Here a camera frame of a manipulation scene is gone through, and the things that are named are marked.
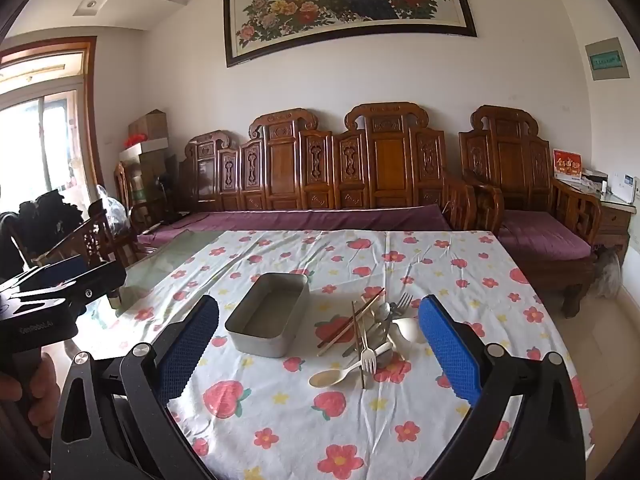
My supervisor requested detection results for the cardboard box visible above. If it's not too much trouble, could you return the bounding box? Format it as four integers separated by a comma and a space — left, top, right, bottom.
128, 109, 169, 144

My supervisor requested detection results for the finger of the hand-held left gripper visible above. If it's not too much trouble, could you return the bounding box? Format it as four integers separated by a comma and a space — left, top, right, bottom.
0, 254, 127, 317

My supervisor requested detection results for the white box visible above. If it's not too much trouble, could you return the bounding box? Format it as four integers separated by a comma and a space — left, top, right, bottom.
120, 136, 174, 163

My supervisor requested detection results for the purple sofa cushion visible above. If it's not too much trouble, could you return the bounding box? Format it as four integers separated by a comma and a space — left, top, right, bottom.
137, 204, 454, 250

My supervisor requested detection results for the carved wooden sofa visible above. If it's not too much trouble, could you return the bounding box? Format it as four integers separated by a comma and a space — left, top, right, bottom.
177, 102, 481, 233

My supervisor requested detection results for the dark cloth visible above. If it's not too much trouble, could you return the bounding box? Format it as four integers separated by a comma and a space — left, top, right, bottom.
0, 189, 85, 261

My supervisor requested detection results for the floral strawberry tablecloth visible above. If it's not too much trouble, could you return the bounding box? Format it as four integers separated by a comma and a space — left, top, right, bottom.
92, 230, 594, 480

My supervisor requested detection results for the clear plastic bag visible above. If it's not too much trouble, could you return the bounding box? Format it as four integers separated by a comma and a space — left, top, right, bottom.
95, 184, 132, 239

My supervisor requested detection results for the purple armchair cushion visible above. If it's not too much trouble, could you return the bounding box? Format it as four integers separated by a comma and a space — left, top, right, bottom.
497, 210, 594, 261

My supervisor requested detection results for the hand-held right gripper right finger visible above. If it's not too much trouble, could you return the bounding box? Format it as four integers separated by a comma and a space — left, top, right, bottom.
417, 294, 594, 480

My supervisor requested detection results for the white desk device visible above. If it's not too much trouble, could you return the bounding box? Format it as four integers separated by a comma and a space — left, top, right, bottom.
606, 172, 639, 202

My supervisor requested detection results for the beige chopstick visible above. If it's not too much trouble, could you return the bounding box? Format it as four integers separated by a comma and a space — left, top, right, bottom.
354, 302, 368, 390
319, 292, 385, 358

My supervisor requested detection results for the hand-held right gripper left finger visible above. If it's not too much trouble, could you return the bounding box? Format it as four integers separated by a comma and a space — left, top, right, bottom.
50, 294, 221, 480

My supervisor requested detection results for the wood framed glass door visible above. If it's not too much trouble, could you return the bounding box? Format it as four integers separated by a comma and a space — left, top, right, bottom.
0, 36, 101, 213

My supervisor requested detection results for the wooden side table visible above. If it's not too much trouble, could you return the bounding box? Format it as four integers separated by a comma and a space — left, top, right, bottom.
594, 194, 637, 267

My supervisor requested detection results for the red box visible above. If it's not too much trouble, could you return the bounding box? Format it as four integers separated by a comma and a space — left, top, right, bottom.
552, 148, 584, 181

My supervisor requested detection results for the rectangular metal tin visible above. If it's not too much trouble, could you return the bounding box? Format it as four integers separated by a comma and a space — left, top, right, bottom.
224, 272, 311, 359

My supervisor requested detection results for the person's left hand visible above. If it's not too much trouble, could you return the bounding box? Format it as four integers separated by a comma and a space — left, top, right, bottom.
0, 352, 64, 404

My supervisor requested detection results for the green wall panel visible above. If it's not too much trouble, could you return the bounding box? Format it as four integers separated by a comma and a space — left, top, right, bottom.
584, 37, 631, 82

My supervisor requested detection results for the carved wooden chair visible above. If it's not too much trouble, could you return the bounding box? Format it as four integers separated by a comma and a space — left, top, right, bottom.
46, 199, 137, 272

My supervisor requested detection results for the framed peacock painting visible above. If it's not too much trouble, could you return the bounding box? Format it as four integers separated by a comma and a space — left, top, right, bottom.
223, 0, 478, 69

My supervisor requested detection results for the beige plastic spoon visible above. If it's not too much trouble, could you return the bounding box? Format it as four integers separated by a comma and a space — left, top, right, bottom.
308, 367, 362, 389

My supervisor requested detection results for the carved wooden armchair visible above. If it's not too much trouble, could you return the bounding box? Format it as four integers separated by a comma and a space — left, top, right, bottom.
458, 105, 604, 319

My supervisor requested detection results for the grey fluffy duster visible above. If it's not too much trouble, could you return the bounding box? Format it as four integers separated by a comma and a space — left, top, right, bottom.
592, 245, 624, 299

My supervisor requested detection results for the large white spoon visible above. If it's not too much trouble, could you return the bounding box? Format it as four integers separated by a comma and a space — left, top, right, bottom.
390, 317, 427, 361

